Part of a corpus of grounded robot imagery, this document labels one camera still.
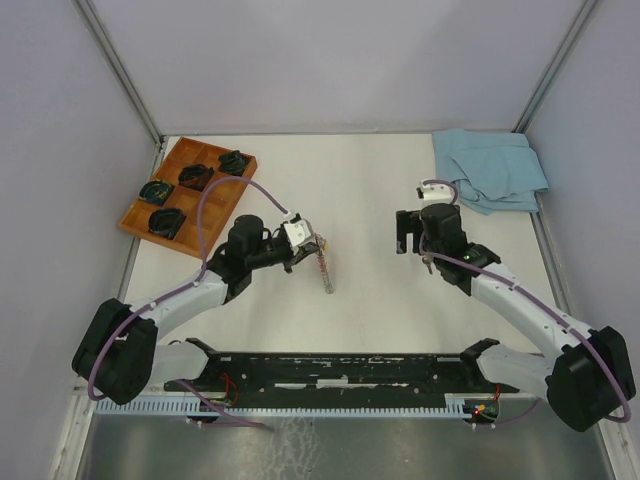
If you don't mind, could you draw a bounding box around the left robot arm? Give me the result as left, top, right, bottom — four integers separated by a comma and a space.
72, 215, 324, 405

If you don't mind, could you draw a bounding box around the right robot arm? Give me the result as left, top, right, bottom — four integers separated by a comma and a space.
395, 203, 636, 432

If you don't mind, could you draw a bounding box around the dark rolled cloth far right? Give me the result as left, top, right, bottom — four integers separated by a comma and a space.
218, 150, 250, 176

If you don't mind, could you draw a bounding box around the light blue cloth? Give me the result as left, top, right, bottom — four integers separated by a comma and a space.
433, 129, 549, 215

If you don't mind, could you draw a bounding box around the dark rolled cloth centre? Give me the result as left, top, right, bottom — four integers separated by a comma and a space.
178, 164, 215, 191

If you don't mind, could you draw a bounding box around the dark rolled cloth front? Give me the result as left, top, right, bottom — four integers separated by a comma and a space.
148, 207, 186, 240

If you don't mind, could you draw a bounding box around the wooden compartment tray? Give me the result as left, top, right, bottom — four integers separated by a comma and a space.
119, 137, 257, 258

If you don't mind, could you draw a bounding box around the dark rolled cloth yellow pattern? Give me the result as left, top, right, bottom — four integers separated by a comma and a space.
138, 179, 174, 206

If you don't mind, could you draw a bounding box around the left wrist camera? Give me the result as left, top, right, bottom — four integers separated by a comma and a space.
281, 213, 315, 253

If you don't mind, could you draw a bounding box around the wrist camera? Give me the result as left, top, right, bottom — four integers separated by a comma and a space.
417, 180, 458, 204
281, 213, 315, 253

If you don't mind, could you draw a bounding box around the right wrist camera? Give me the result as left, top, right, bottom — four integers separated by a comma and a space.
417, 180, 458, 204

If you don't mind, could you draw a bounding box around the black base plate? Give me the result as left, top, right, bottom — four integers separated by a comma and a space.
189, 352, 517, 409

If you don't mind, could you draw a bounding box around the light blue cable duct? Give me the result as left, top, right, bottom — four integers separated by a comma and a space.
94, 394, 476, 416

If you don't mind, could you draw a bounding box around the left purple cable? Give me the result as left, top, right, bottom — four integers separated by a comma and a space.
87, 175, 296, 430

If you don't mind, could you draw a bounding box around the purple cable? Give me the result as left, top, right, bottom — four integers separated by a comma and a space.
87, 175, 296, 430
419, 179, 632, 430

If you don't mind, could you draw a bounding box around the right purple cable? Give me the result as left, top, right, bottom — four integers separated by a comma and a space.
419, 179, 632, 430

